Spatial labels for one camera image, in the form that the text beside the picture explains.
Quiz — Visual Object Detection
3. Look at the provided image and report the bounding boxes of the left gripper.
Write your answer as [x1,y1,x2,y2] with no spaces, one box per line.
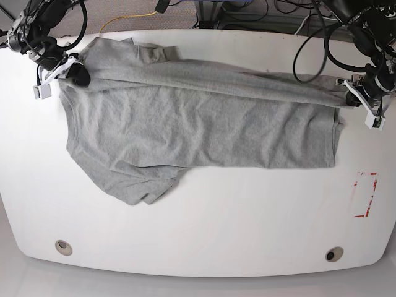
[346,51,395,107]

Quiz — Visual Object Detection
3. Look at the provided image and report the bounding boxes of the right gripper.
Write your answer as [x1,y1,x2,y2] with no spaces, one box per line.
[7,18,90,87]

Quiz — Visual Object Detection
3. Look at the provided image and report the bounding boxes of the grey T-shirt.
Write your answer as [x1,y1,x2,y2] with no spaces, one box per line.
[59,37,346,205]

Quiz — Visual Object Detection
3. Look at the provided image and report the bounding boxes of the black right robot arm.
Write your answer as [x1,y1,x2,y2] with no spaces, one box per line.
[6,1,90,87]

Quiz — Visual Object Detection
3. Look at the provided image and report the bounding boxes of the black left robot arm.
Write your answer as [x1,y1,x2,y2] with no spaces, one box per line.
[322,1,395,107]

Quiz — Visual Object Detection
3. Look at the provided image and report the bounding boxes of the red tape rectangle marking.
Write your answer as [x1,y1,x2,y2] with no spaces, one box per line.
[351,172,379,218]

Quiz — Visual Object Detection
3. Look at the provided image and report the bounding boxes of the right table grommet hole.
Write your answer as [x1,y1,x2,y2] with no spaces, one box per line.
[325,246,344,262]

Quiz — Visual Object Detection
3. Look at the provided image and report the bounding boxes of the table grommet hole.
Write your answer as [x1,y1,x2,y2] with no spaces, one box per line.
[325,246,344,262]
[55,240,72,256]

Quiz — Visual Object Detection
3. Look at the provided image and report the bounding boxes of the left table grommet hole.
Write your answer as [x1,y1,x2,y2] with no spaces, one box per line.
[55,240,72,256]

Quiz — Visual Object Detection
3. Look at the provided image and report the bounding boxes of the yellow cable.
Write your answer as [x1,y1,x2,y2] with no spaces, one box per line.
[99,11,157,33]

